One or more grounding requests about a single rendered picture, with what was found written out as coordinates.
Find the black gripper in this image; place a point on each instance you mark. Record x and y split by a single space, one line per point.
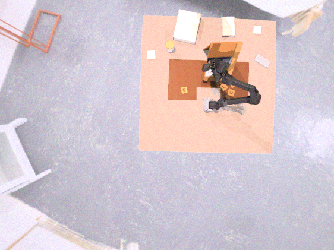
206 67

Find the small white square tile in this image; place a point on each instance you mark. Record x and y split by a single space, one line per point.
151 54
256 29

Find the grey cylindrical container with orange lid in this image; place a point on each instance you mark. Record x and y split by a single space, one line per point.
170 46

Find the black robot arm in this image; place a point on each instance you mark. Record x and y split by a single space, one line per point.
228 79

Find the white rectangular box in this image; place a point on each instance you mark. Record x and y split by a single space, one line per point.
187 26

